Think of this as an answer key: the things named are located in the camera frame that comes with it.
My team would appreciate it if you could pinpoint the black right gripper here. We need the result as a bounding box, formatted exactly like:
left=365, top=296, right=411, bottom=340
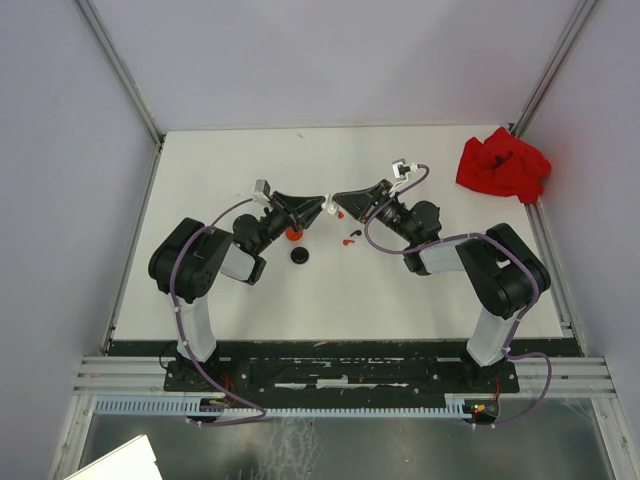
left=332, top=179, right=417, bottom=244

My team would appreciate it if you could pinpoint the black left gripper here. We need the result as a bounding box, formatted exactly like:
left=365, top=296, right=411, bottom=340
left=254, top=190, right=328, bottom=255

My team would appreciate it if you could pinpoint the white earbud charging case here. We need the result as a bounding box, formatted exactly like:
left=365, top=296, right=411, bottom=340
left=322, top=194, right=339, bottom=216

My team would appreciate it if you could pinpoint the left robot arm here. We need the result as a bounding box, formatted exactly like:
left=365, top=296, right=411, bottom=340
left=148, top=191, right=327, bottom=390

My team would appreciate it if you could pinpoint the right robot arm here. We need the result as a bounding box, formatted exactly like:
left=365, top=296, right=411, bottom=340
left=332, top=180, right=551, bottom=391

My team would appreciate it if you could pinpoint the orange earbud charging case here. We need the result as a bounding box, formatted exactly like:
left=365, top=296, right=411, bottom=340
left=285, top=228, right=304, bottom=242

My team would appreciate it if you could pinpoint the black earbud charging case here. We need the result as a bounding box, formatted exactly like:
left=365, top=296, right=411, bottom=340
left=290, top=246, right=310, bottom=265

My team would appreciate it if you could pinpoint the red cloth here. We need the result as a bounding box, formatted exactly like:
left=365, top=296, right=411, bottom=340
left=455, top=127, right=552, bottom=204

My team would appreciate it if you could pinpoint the white paper sheet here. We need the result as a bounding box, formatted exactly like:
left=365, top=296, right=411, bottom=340
left=69, top=435, right=162, bottom=480

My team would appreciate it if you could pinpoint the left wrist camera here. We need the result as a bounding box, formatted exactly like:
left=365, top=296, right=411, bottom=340
left=252, top=179, right=271, bottom=206

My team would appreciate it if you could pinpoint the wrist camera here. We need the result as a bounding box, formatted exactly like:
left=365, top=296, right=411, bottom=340
left=252, top=179, right=271, bottom=206
left=390, top=159, right=419, bottom=193

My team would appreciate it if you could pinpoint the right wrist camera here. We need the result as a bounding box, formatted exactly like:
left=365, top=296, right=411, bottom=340
left=390, top=159, right=419, bottom=193

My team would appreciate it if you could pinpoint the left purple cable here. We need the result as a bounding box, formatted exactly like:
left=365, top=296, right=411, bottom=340
left=168, top=197, right=269, bottom=427

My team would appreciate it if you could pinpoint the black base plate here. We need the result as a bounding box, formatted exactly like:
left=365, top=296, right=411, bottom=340
left=163, top=341, right=521, bottom=396

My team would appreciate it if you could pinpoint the right aluminium frame post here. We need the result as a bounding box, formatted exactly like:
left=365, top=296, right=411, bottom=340
left=509, top=0, right=601, bottom=138

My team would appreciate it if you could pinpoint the aluminium frame post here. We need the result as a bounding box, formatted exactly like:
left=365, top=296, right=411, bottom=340
left=74, top=0, right=165, bottom=146
left=509, top=0, right=601, bottom=138

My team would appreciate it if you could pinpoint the white cable duct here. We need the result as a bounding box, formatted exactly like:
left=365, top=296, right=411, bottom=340
left=94, top=395, right=471, bottom=419

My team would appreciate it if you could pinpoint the left aluminium frame post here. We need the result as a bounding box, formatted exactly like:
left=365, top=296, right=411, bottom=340
left=74, top=0, right=165, bottom=146

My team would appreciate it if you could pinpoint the aluminium front rail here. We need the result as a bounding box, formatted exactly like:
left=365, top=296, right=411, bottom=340
left=74, top=357, right=616, bottom=399

